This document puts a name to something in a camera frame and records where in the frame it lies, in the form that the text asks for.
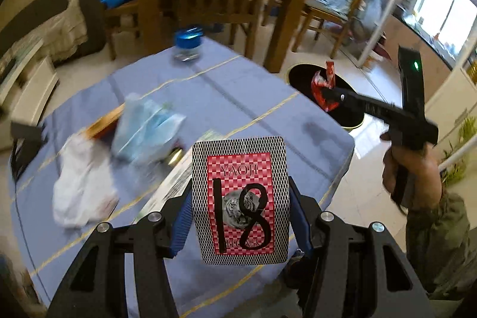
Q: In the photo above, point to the wooden chair with cushion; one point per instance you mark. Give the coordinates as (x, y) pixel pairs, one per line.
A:
(335, 23)

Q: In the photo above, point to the red checkered playing card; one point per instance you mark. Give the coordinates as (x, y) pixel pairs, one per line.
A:
(242, 161)

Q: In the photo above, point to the green potted plant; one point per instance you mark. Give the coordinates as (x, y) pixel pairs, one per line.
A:
(460, 157)

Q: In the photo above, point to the black bin with yellow rim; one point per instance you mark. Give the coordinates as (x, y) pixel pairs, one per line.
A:
(344, 117)

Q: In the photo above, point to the dark object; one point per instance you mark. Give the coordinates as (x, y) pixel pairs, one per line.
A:
(28, 143)

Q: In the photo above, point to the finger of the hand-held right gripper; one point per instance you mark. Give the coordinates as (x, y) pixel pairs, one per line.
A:
(346, 100)

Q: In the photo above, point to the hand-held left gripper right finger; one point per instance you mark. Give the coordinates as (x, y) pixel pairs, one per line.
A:
(301, 225)

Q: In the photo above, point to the printed paper packet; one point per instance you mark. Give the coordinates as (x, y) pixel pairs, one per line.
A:
(175, 184)

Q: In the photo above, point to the white cabinet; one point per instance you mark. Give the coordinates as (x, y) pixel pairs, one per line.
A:
(33, 79)

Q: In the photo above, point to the blue face mask pack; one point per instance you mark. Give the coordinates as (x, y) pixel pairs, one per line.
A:
(145, 128)

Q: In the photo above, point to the red snack wrapper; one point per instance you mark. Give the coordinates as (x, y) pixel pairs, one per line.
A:
(321, 85)

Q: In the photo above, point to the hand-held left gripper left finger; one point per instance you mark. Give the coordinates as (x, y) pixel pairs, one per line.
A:
(180, 228)

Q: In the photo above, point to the dark sofa with lace cover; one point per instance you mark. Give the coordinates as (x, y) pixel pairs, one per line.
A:
(87, 27)

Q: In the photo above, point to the white plastic bag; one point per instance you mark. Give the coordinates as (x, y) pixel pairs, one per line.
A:
(82, 184)

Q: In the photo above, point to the blue tablecloth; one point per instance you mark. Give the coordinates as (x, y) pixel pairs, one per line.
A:
(231, 94)

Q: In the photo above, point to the person's right hand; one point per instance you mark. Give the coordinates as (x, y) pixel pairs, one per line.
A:
(391, 172)

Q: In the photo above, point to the person's right forearm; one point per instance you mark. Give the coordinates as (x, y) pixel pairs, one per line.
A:
(436, 236)

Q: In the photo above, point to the wooden dining table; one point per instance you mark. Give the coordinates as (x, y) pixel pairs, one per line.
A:
(287, 12)

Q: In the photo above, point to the glass jar with blue lid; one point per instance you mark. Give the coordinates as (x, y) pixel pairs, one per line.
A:
(188, 42)

